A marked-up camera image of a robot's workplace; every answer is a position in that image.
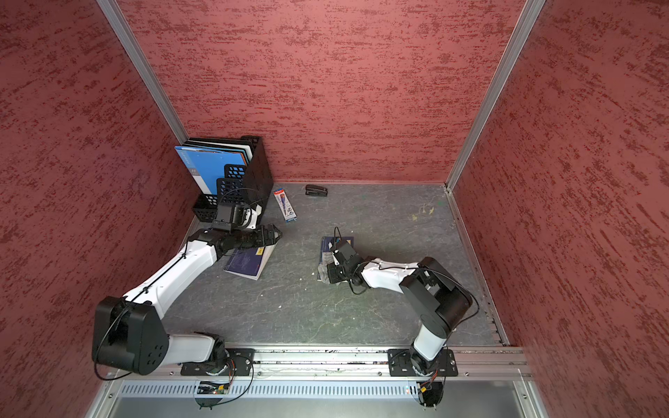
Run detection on dark folders in organizer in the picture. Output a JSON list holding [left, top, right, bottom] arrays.
[[184, 138, 254, 163]]

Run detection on navy book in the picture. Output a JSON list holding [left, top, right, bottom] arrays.
[[321, 236, 353, 253], [224, 246, 275, 280]]

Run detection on pencil box white blue red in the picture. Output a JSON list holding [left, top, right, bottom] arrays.
[[274, 189, 297, 222]]

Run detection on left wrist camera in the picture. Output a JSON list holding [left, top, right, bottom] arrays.
[[212, 202, 263, 232]]

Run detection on aluminium mounting rail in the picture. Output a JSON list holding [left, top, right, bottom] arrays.
[[109, 341, 531, 380]]

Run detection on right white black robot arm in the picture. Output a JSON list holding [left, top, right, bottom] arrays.
[[326, 237, 477, 376]]

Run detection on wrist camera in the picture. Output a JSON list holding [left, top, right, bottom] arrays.
[[332, 240, 357, 264], [212, 202, 263, 232]]

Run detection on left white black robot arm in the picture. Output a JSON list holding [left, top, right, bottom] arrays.
[[92, 225, 282, 380]]

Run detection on grey striped wiping cloth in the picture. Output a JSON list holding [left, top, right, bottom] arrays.
[[317, 250, 336, 284]]

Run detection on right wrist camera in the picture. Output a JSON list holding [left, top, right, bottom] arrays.
[[332, 240, 357, 264]]

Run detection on black mesh file organizer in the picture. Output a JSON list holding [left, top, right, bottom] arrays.
[[193, 135, 274, 223]]

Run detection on blue folder in organizer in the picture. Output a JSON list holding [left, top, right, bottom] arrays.
[[175, 146, 247, 195]]

